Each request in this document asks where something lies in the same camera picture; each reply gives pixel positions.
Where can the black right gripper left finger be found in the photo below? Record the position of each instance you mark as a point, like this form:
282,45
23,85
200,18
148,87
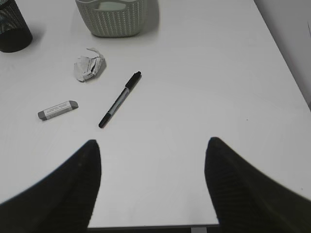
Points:
62,202

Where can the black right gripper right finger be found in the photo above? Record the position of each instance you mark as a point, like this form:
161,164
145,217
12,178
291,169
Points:
246,200

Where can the black marker pen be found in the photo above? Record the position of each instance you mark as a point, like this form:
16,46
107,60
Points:
121,98

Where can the waste paper ball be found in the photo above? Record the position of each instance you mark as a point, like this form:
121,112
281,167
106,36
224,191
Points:
86,68

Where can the grey white eraser right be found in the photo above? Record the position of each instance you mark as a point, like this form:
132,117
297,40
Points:
57,110

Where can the black mesh pen holder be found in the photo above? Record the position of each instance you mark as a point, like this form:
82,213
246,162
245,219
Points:
14,32

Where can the pale green woven basket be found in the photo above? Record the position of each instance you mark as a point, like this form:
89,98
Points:
119,18

